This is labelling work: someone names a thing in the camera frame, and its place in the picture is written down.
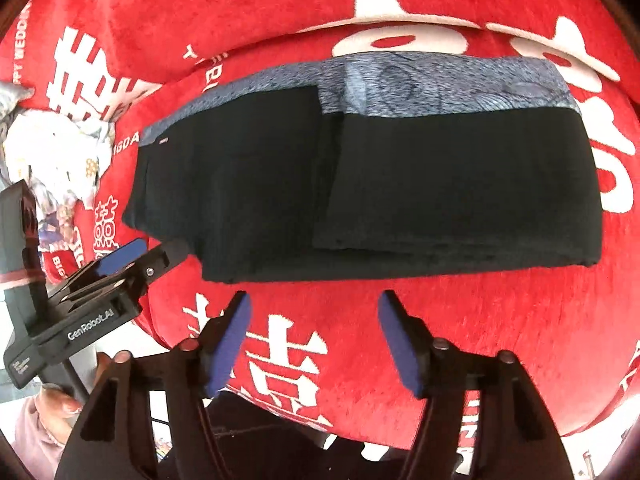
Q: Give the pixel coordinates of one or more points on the black pants with blue trim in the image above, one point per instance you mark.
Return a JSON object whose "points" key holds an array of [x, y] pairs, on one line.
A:
{"points": [[400, 185]]}

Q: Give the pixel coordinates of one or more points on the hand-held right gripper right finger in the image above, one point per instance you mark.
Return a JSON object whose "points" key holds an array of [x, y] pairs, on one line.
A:
{"points": [[400, 345]]}

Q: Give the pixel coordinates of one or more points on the white floral cloth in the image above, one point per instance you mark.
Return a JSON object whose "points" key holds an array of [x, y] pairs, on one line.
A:
{"points": [[55, 160]]}

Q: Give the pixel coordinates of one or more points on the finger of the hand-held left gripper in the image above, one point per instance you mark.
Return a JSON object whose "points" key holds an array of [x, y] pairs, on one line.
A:
{"points": [[122, 256], [160, 260]]}

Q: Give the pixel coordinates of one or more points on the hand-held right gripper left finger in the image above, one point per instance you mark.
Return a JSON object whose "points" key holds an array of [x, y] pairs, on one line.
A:
{"points": [[227, 345]]}

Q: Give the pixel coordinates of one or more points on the red printed blanket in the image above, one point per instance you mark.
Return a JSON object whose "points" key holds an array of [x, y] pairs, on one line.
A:
{"points": [[450, 340]]}

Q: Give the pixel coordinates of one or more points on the person's left hand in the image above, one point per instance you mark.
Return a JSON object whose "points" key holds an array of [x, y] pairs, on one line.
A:
{"points": [[60, 405]]}

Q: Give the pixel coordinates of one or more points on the person's left forearm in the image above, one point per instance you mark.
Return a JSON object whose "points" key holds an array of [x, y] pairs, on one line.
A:
{"points": [[35, 440]]}

